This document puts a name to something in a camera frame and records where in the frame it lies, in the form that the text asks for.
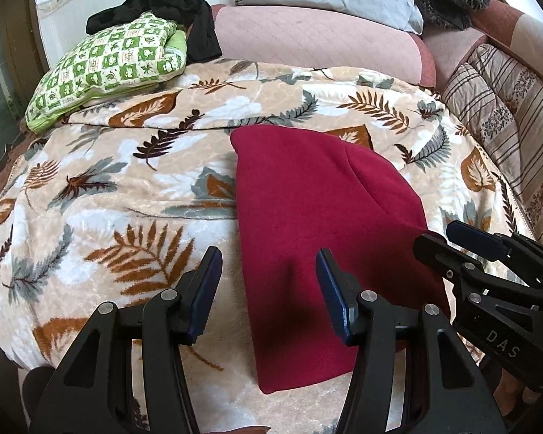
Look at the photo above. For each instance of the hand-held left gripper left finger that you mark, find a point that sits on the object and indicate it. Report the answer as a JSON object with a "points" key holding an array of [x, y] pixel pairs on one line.
{"points": [[208, 289]]}

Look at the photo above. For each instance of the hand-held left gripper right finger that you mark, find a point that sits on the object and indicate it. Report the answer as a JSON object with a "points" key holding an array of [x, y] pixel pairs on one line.
{"points": [[332, 294]]}

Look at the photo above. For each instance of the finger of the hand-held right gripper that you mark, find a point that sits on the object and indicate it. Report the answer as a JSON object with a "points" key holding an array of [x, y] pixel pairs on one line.
{"points": [[439, 255], [473, 237]]}

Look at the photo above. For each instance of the dark red garment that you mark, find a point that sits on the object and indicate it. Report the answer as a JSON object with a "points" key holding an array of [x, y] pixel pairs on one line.
{"points": [[307, 199]]}

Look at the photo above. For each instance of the striped floral sofa cushion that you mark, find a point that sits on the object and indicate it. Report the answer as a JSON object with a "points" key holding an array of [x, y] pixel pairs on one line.
{"points": [[502, 113]]}

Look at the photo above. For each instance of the leaf-print beige blanket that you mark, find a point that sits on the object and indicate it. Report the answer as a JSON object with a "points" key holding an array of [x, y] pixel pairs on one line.
{"points": [[117, 190]]}

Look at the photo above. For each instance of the pink patchwork cushion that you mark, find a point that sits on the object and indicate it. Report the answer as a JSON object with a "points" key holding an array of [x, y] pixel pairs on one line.
{"points": [[448, 49]]}

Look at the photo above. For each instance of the green patterned pillow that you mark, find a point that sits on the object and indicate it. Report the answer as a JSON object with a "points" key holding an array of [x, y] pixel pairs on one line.
{"points": [[108, 63]]}

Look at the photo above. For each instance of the pink quilted cushion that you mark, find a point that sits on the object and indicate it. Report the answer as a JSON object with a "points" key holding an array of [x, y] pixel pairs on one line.
{"points": [[307, 40]]}

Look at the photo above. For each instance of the black cloth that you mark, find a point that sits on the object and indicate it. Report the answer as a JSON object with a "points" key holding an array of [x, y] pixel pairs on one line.
{"points": [[199, 31]]}

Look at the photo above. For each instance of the wooden glass-door cabinet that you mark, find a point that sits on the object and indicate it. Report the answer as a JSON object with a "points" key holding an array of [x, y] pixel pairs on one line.
{"points": [[4, 77]]}

